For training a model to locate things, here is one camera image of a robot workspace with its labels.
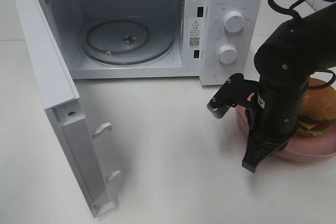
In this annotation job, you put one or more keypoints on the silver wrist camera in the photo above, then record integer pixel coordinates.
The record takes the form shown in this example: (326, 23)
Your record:
(235, 91)

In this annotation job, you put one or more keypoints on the pink round plate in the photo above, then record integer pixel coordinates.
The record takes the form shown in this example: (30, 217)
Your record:
(308, 149)

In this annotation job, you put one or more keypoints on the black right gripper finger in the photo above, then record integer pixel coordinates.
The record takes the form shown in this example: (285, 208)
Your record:
(275, 144)
(257, 149)

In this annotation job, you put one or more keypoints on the white microwave door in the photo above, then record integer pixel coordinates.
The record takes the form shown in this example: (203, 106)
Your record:
(61, 104)

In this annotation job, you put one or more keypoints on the white warning label sticker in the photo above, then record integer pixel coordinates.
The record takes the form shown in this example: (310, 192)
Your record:
(194, 33)

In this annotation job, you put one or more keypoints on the round white door button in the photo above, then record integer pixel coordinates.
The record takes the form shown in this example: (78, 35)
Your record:
(222, 75)

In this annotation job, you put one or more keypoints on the white microwave oven body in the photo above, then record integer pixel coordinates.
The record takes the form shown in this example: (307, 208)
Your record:
(73, 18)

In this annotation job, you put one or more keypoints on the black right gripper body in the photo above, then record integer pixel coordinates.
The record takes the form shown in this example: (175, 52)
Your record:
(274, 114)

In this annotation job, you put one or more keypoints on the white microwave knob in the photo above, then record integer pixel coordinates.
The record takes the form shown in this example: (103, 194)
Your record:
(233, 21)
(227, 54)

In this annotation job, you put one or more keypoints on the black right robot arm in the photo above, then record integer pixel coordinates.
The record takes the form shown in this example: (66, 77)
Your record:
(285, 61)

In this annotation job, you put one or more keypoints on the toy burger with lettuce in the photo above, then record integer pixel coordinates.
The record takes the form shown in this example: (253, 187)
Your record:
(317, 113)

